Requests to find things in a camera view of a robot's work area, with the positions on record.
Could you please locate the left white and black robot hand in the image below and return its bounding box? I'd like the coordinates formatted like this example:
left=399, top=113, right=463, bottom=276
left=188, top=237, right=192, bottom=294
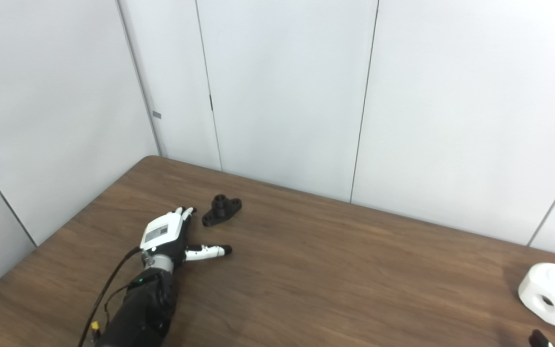
left=140, top=207, right=233, bottom=264

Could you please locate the black flanged holder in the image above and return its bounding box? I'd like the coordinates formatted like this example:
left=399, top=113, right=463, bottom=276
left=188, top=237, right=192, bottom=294
left=202, top=194, right=242, bottom=227

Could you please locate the thin left wrist wire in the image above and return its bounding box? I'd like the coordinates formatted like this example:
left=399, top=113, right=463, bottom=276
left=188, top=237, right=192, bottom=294
left=92, top=284, right=131, bottom=335

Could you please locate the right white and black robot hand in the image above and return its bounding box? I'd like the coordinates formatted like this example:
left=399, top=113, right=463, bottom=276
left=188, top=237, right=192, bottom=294
left=529, top=330, right=554, bottom=347

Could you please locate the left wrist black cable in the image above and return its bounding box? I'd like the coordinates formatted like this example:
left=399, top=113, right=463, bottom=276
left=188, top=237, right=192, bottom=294
left=78, top=247, right=143, bottom=347

